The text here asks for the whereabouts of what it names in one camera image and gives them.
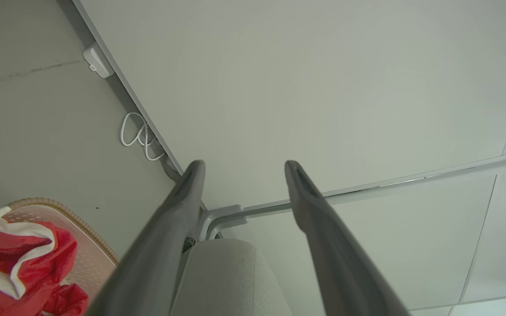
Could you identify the grey partition foot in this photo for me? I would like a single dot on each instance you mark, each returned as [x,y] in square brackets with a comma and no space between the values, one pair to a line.
[218,217]

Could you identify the beige plastic laundry basket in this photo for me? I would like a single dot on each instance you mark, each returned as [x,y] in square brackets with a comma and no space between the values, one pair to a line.
[92,263]

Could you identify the red and white garment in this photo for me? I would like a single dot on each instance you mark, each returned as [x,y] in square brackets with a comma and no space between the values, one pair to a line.
[29,281]

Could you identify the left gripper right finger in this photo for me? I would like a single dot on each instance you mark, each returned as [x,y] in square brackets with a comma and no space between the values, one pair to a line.
[332,250]

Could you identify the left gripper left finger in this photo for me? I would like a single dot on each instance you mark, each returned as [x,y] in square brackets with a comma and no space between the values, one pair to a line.
[160,245]

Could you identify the white partition panel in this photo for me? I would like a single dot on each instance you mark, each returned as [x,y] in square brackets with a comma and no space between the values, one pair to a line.
[301,87]
[389,245]

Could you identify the grey fabric sofa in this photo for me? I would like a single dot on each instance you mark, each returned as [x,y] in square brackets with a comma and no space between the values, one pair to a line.
[231,281]

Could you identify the white power strip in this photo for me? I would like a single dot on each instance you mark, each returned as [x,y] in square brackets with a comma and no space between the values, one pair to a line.
[98,61]

